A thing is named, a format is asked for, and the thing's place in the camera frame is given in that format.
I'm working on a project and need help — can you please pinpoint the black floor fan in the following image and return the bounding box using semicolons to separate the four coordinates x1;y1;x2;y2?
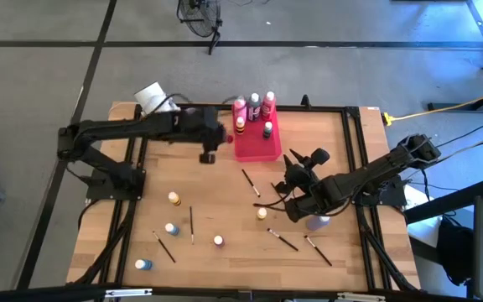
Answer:
175;0;224;56

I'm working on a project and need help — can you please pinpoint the tall lavender paint bottle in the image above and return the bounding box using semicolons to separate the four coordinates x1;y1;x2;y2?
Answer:
305;214;332;232

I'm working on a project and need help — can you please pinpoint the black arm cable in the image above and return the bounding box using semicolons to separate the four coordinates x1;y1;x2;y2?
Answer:
157;91;195;112
252;190;297;211

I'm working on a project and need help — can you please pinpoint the silver beam bracket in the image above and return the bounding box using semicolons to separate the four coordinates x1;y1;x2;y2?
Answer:
104;287;153;299
335;292;387;302

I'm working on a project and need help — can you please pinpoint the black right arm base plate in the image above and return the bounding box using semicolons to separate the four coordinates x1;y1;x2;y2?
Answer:
347;174;408;208

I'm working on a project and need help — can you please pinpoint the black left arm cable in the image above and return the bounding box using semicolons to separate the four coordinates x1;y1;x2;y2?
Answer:
157;91;195;112

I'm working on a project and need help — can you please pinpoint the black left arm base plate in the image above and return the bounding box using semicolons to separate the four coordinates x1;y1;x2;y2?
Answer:
85;167;147;201

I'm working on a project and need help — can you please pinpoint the black bag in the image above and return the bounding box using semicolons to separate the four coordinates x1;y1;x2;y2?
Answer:
435;214;476;287

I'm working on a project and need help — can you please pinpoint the yellow extension cable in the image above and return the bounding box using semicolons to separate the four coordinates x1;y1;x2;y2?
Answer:
382;86;483;126

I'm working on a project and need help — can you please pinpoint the tall grey paint bottle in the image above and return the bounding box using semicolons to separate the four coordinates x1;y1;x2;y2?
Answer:
247;91;262;122

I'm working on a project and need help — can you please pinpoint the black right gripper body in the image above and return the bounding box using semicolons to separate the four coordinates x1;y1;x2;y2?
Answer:
275;161;326;198

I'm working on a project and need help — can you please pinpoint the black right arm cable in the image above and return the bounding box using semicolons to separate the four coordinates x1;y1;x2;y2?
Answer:
252;190;297;211

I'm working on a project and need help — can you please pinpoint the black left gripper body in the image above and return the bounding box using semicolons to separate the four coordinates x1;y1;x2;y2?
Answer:
190;107;228;148

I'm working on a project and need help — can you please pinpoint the black aluminium table frame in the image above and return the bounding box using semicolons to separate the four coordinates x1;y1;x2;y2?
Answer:
67;102;421;294

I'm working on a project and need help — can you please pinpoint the black overhead frame beam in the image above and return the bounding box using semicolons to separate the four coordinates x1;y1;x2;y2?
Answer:
0;283;483;302

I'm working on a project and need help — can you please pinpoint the white paper towel roll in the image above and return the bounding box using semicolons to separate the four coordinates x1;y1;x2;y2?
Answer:
133;81;182;117

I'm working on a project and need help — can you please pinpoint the black floor cable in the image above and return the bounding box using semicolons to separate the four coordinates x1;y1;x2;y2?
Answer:
408;119;483;190

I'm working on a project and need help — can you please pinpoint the tall red paint bottle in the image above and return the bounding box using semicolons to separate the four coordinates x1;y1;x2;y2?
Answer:
260;90;277;121

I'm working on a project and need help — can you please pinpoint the pink plastic bin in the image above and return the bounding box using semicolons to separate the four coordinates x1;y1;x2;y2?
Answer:
231;100;283;164

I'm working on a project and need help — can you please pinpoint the tall pink paint bottle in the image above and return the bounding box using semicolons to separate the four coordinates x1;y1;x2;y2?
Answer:
233;95;248;122

